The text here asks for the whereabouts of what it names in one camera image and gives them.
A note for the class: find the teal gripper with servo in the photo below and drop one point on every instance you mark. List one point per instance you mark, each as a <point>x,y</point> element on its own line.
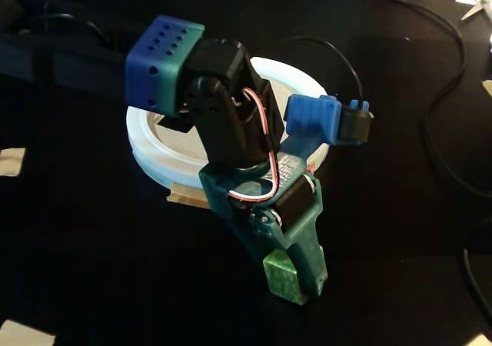
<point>294,204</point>

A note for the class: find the green square wooden block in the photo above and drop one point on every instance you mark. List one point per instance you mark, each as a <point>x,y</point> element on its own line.
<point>278,278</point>

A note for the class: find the blue and black robot arm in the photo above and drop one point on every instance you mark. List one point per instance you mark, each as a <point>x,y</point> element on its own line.
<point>165,65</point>

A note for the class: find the long beige masking tape strip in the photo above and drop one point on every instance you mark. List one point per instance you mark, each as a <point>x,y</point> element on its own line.
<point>184,196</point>

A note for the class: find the white paper sheet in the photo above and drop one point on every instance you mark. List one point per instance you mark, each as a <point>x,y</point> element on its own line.
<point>487,91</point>

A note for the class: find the beige masking tape piece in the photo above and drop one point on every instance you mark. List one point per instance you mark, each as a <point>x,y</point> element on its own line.
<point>11,162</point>

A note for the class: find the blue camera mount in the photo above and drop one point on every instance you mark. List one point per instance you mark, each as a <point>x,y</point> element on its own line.
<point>307,111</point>

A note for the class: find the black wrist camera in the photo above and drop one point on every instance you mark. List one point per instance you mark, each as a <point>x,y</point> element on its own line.
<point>353,125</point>

